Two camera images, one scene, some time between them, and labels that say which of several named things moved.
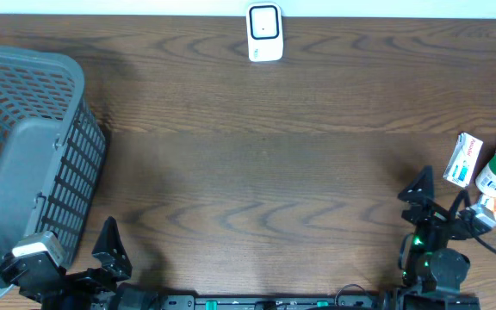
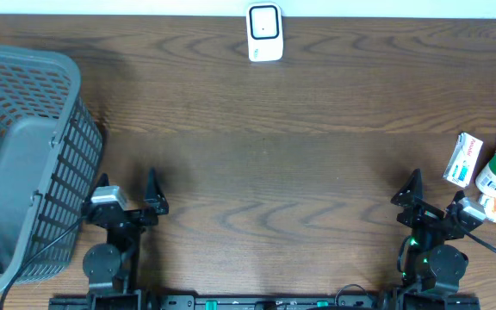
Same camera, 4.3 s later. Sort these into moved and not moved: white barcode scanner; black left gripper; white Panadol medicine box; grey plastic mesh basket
Moved: black left gripper
Not moved: white Panadol medicine box; white barcode scanner; grey plastic mesh basket
